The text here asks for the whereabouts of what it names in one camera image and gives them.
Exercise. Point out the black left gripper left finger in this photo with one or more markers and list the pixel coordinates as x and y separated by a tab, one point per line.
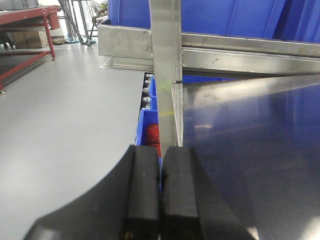
124	205

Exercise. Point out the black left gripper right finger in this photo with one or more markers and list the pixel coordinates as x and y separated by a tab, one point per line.
192	206

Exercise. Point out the blue bin with red parts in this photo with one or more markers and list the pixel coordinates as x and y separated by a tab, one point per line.
148	130

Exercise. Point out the steel shelf plate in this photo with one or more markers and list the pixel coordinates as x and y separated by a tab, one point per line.
257	142

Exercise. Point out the large blue plastic bin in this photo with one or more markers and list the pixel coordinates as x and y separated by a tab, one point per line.
286	20

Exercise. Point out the brown cardboard box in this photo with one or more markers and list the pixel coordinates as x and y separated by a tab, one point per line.
30	39

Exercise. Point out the stainless steel shelf post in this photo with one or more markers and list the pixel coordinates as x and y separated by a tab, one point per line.
166	72

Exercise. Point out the red metal frame table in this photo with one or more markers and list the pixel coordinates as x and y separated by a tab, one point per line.
41	18

